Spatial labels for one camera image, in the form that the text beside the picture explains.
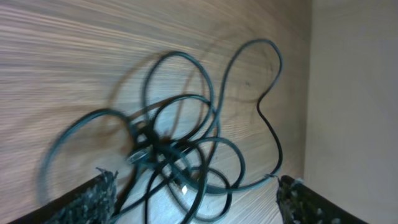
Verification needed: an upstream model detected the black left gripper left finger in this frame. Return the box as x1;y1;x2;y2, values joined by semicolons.
10;169;118;224

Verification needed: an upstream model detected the black USB-C cable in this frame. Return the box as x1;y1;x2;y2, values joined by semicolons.
141;37;284;195

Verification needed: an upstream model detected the black USB-A cable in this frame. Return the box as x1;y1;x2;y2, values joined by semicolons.
37;93;247;224

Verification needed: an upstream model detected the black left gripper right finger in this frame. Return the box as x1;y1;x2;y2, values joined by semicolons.
277;175;366;224

